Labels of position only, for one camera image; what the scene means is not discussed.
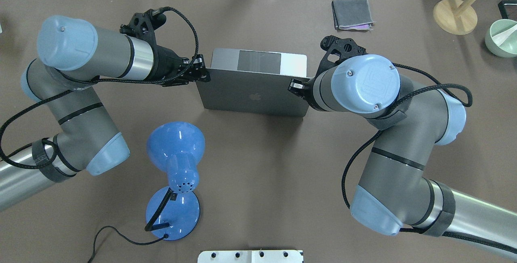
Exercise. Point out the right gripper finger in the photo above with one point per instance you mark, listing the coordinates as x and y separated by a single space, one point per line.
299 86

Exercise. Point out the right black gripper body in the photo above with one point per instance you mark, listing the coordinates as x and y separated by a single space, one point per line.
297 87

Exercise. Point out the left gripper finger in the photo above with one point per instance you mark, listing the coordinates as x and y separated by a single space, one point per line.
197 65
198 76

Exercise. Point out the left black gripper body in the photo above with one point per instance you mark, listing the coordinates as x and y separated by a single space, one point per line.
166 64

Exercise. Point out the grey laptop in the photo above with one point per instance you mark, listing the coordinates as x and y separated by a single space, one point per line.
254 82

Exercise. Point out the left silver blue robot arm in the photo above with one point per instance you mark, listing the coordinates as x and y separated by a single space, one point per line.
73 56

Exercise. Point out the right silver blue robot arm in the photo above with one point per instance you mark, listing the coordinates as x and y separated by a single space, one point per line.
383 184

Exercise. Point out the grey folded cloth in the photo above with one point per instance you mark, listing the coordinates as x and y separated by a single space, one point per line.
352 15

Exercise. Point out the wooden cup tree stand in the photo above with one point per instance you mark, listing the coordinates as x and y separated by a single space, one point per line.
456 17

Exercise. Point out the blue desk lamp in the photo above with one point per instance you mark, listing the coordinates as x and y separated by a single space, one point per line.
175 148

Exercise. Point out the white ceramic spoon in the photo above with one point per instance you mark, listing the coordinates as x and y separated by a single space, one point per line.
501 37

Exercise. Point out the green ceramic bowl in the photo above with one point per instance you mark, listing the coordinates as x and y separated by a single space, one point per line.
509 47

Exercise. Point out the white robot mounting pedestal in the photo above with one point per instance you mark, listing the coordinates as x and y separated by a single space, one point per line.
251 256

